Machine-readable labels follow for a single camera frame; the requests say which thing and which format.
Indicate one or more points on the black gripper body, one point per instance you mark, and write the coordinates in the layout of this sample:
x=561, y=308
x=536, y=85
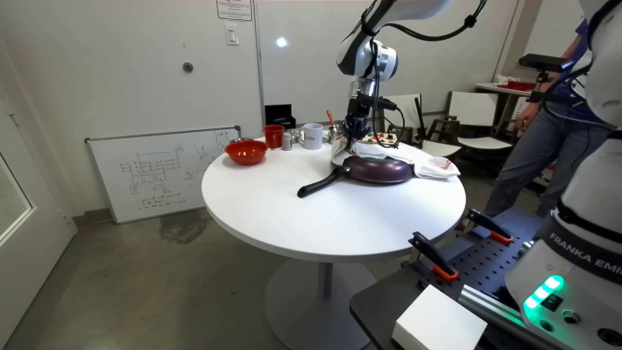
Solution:
x=359, y=116

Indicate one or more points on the white towel with red stripes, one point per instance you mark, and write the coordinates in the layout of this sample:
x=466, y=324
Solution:
x=427, y=162

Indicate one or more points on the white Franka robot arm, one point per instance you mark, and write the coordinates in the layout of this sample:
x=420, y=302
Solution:
x=583, y=246

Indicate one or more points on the black frying pan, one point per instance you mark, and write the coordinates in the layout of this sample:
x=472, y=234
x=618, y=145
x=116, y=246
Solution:
x=381, y=172

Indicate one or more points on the person's hand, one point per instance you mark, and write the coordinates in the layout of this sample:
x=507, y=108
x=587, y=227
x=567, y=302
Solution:
x=526, y=118

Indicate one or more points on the steel pot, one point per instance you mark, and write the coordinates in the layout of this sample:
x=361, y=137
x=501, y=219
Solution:
x=332, y=135

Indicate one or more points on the wooden busy board toy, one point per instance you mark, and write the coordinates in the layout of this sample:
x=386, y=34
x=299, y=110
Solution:
x=381, y=139

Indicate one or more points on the white mug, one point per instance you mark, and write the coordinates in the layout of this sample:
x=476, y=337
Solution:
x=311, y=137

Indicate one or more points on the small metal cup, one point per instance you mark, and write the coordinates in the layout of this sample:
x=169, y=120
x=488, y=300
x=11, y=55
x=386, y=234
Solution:
x=287, y=141

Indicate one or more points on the black box with label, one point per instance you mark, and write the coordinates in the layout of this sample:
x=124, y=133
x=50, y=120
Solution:
x=280, y=116

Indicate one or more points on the red cup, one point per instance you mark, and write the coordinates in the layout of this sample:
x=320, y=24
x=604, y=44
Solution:
x=274, y=137

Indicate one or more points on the white chair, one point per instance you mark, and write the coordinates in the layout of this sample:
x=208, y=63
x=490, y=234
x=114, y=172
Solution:
x=476, y=110
x=447, y=149

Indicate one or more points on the red bowl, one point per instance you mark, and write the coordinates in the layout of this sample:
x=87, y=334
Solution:
x=245, y=153

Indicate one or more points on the black clamp with orange tip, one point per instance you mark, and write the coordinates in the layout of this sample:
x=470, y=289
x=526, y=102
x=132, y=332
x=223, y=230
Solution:
x=488, y=227
x=429, y=256

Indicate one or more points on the white desk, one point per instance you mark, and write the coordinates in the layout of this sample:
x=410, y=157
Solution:
x=501, y=90

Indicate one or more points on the person in jeans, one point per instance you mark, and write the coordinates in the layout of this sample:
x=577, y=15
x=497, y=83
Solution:
x=536, y=149

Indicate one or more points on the black perforated cart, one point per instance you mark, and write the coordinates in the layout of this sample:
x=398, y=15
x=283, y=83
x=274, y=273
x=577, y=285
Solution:
x=491, y=260

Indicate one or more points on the whiteboard with drawings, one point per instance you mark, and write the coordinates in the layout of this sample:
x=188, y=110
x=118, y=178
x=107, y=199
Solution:
x=161, y=176

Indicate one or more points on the black flat device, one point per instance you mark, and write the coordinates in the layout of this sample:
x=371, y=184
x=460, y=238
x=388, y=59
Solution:
x=544, y=63

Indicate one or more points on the white box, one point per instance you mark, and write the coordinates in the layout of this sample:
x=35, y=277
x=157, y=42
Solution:
x=439, y=322

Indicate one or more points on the white door with window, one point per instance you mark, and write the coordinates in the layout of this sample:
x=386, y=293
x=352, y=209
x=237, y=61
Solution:
x=31, y=273

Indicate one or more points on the white light switch plate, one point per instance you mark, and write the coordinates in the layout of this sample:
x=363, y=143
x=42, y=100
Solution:
x=231, y=36

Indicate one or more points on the paper wall sign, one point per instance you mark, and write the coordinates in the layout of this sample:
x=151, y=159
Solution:
x=233, y=9

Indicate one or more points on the white table pedestal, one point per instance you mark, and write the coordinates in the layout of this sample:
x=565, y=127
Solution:
x=317, y=312

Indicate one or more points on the round wall knob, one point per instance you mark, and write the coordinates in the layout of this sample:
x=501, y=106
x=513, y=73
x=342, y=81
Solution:
x=186, y=67

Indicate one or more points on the aluminium rail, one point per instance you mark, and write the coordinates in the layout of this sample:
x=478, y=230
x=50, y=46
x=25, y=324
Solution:
x=491, y=304

